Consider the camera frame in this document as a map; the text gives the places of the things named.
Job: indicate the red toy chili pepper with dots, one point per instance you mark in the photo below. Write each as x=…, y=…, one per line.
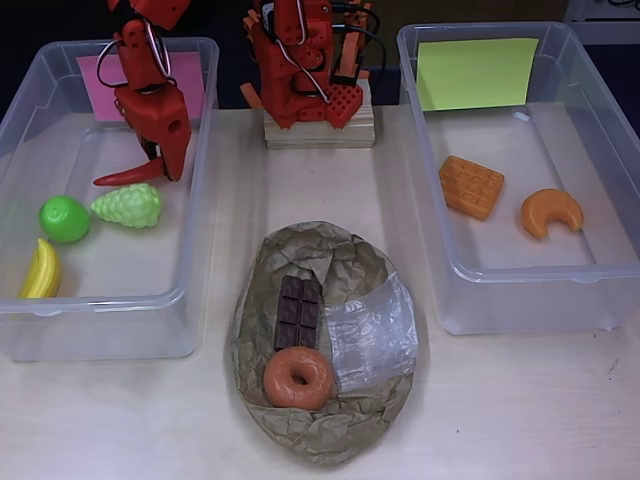
x=135, y=174

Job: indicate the pale green toy grapes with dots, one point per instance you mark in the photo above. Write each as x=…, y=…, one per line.
x=130, y=205

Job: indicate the green toy apple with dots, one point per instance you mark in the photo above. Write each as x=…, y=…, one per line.
x=64, y=220

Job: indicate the yellow toy banana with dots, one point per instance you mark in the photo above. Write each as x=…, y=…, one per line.
x=42, y=272

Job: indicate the brown toy chocolate bar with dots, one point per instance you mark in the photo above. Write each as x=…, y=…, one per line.
x=297, y=310

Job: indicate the orange toy doughnut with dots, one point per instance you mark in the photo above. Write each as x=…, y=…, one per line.
x=280, y=385

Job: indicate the orange toy waffle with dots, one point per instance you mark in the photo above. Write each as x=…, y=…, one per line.
x=470, y=187

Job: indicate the orange toy croissant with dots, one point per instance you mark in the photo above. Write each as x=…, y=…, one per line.
x=540, y=215

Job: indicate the red robot arm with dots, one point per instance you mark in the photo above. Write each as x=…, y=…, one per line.
x=290, y=75

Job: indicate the pink paper label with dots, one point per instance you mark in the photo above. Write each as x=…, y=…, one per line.
x=190, y=85

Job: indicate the clear plastic bin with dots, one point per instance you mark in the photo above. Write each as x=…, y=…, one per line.
x=130, y=270
x=525, y=260

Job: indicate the yellow-green paper label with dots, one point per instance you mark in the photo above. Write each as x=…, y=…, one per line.
x=475, y=75

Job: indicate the orange printed clamp part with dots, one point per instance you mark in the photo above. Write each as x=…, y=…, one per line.
x=250, y=97

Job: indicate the wooden base block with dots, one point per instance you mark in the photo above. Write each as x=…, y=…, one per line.
x=320, y=137

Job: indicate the clear plastic film sheet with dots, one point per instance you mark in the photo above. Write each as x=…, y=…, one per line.
x=375, y=335

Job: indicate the crumpled brown paper bag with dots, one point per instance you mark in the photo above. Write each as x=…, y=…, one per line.
x=325, y=440

